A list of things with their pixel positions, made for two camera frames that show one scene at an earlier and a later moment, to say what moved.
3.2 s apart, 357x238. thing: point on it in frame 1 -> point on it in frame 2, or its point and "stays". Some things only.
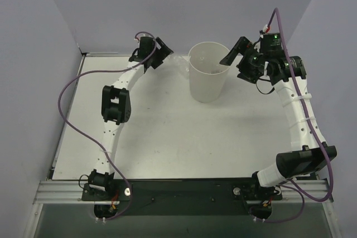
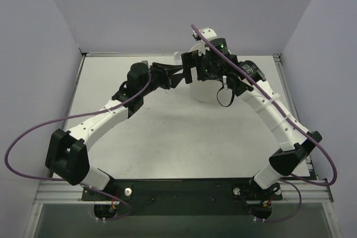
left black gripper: [157, 54] -> [166, 77]
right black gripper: [245, 61] -> [189, 65]
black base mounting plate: [196, 197] stays
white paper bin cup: [208, 78] stays
